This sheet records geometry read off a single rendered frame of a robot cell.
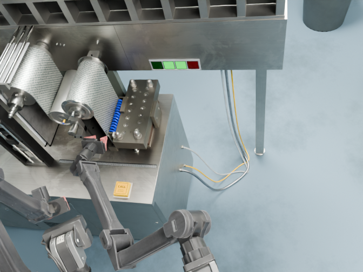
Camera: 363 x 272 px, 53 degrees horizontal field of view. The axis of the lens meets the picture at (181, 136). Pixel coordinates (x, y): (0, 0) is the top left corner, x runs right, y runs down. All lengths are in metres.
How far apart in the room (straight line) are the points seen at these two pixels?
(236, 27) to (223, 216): 1.45
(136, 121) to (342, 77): 1.99
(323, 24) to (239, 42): 2.00
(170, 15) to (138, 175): 0.78
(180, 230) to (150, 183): 0.78
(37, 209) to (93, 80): 0.65
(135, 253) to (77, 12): 1.11
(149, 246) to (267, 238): 1.49
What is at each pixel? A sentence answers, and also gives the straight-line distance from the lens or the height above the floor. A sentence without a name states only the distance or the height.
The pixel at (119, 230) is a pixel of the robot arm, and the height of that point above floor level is 1.22.
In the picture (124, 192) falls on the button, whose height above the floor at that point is 0.92.
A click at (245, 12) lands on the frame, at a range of 1.56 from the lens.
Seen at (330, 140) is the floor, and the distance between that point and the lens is 2.94.
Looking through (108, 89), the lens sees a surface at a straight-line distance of 1.85.
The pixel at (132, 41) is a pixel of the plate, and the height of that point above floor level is 1.34.
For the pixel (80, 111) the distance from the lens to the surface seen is 1.67.
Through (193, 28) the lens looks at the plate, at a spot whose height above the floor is 1.41.
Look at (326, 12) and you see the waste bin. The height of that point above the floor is 0.23.
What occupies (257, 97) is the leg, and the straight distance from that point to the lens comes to 2.22.
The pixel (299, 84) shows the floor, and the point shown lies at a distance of 3.22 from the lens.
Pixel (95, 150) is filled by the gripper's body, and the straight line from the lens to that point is 1.67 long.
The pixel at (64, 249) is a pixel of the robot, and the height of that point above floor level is 1.75.
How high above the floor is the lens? 2.47
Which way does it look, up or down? 57 degrees down
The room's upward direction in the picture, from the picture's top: 18 degrees counter-clockwise
